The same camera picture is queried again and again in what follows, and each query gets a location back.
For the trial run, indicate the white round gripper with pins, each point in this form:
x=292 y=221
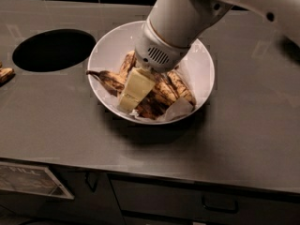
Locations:
x=155 y=50

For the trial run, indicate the spotted banana with stem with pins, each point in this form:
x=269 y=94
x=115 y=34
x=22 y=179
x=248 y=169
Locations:
x=112 y=83

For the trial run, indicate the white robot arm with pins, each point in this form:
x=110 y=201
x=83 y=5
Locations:
x=173 y=25

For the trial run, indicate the long curved spotted banana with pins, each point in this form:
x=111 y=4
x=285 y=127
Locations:
x=163 y=91

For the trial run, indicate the middle dark spotted banana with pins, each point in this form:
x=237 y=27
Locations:
x=154 y=100

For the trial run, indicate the white bowl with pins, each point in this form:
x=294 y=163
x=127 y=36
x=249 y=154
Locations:
x=196 y=69

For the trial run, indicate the right spotted banana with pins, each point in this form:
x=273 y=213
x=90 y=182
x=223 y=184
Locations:
x=181 y=88

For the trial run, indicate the white paper bowl liner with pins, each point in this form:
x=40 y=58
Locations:
x=179 y=108

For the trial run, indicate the banana at left edge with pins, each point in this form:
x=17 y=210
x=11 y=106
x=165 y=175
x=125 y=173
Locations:
x=6 y=73

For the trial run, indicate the round black counter hole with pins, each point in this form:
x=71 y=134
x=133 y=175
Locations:
x=53 y=50

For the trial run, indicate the grey cabinet drawer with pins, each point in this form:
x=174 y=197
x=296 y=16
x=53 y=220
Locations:
x=173 y=199

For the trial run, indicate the framed sign on cabinet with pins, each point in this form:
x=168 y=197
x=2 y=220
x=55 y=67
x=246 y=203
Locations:
x=32 y=179

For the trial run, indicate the black cabinet door handle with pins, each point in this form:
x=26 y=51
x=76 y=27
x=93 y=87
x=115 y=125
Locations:
x=91 y=180

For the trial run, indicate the black drawer handle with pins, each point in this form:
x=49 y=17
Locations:
x=220 y=204

